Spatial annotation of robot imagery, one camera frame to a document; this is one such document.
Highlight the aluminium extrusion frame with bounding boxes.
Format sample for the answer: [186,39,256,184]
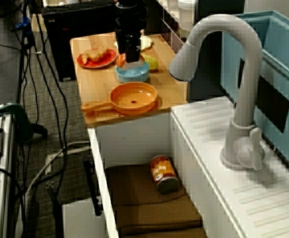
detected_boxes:
[0,104,20,238]

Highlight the salmon sushi toy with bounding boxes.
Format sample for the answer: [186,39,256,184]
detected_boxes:
[116,53,146,71]

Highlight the black rectangular label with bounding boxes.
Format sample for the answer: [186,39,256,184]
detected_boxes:
[237,57,289,134]

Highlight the white kitchen cabinet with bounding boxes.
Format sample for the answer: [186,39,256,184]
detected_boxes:
[62,198,105,238]

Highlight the black equipment box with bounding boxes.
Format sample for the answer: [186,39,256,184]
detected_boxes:
[42,4,122,82]

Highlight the grey toy faucet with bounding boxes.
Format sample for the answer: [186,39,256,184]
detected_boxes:
[168,13,266,172]

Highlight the grey cable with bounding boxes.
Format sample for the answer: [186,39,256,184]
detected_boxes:
[25,140,90,196]

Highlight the black upright panel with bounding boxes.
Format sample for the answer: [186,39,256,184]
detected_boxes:
[144,0,165,34]

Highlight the red plate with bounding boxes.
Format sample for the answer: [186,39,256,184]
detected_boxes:
[76,48,118,69]

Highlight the black keyboard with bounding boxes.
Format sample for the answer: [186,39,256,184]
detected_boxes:
[43,0,118,13]

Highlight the white sink basin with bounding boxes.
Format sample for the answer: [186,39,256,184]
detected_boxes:
[87,96,289,238]

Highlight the black cable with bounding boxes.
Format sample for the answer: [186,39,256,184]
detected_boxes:
[34,12,70,159]

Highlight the green clamp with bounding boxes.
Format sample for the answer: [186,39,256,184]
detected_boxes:
[0,103,48,143]

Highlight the brown toy chicken wing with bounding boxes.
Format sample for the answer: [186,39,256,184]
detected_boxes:
[81,47,110,64]

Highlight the dark tile backsplash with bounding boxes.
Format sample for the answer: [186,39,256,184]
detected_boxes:
[156,0,192,54]

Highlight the brown cloth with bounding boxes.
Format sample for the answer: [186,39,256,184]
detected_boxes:
[104,165,206,238]

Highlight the light blue bowl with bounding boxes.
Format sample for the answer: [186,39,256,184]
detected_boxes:
[115,60,150,84]

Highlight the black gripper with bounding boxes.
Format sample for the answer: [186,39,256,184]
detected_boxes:
[115,7,149,62]

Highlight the blue cable plug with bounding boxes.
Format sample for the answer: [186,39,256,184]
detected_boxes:
[15,16,30,29]

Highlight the orange toy frying pan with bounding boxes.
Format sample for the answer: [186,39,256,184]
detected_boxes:
[80,81,158,117]

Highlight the yellow toy corn cob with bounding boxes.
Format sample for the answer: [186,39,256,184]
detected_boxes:
[143,54,159,71]

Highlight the teal plastic bin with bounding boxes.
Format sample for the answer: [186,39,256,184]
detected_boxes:
[221,9,289,172]

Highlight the plain white canister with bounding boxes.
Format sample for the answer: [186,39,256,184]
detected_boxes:
[178,0,197,32]

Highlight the cream scalloped plate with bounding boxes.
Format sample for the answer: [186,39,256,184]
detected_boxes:
[114,34,154,52]

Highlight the long wooden countertop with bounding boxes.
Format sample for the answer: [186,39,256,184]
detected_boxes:
[69,33,189,128]

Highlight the orange beans can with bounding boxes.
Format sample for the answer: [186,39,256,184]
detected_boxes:
[149,155,180,194]

